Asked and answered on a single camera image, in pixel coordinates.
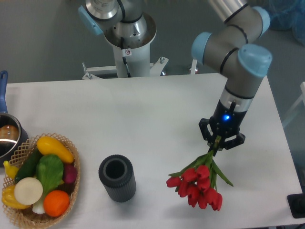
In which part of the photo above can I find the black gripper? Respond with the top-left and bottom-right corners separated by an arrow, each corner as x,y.
199,101 -> 246,156

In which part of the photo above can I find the red tulip bouquet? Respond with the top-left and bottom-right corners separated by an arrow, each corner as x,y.
166,136 -> 233,211

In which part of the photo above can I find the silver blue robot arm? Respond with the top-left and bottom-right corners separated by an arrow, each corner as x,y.
78,0 -> 272,152

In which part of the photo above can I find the black device at table edge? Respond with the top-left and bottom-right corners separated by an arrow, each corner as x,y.
287,193 -> 305,219

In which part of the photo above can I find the dark grey ribbed vase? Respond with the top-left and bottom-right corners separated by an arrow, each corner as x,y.
98,155 -> 136,203

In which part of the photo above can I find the purple red onion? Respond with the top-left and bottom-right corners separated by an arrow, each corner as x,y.
62,164 -> 78,184

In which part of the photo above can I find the green lettuce leaf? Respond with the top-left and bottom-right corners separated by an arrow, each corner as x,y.
32,154 -> 63,214

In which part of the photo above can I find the yellow squash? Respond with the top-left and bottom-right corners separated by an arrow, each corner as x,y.
36,136 -> 74,164

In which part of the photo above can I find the orange fruit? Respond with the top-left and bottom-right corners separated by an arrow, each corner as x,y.
43,190 -> 70,217

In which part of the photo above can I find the green cucumber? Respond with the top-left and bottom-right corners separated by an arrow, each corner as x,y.
14,148 -> 42,184

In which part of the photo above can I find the white round onion slice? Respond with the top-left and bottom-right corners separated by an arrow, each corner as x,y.
14,177 -> 43,205

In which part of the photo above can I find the yellow bell pepper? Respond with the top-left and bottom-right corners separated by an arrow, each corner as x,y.
1,185 -> 30,209

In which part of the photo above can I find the white frame at right edge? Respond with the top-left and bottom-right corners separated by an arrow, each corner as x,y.
282,82 -> 305,128

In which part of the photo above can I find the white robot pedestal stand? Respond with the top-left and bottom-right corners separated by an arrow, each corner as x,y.
81,38 -> 199,81

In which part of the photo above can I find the blue handled saucepan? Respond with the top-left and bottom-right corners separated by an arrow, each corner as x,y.
0,71 -> 28,168

